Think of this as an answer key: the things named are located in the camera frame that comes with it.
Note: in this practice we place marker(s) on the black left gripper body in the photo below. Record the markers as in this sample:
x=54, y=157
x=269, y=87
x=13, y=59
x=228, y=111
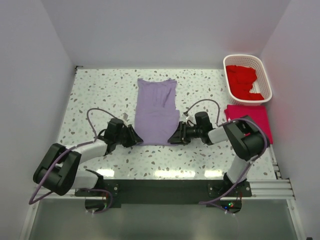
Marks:
x=128, y=135

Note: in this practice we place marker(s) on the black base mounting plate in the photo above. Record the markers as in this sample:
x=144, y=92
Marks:
x=115, y=193

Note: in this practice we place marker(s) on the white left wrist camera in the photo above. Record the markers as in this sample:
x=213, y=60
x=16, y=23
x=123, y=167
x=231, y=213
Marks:
x=125, y=116

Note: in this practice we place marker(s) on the purple t shirt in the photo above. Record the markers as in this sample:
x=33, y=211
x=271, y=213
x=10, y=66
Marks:
x=156, y=115

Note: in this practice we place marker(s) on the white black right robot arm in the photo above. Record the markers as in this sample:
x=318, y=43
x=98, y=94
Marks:
x=247, y=139

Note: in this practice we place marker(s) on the red t shirt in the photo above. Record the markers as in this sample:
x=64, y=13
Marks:
x=241, y=81

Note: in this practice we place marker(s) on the aluminium right side rail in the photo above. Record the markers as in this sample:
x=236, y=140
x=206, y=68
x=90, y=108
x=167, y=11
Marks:
x=275, y=164

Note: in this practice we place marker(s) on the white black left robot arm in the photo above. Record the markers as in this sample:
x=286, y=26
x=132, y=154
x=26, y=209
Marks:
x=58, y=171

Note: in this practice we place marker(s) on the folded pink t shirt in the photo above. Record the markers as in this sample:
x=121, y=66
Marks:
x=257, y=113

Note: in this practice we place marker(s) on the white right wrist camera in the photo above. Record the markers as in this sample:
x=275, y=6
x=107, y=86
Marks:
x=186, y=117

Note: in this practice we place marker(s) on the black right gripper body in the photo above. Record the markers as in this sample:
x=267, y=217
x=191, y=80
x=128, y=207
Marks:
x=182, y=133

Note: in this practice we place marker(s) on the white perforated plastic basket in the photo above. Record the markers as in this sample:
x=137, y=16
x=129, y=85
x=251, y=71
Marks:
x=261, y=85

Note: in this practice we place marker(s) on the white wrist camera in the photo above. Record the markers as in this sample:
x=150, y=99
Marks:
x=125, y=116
x=186, y=117

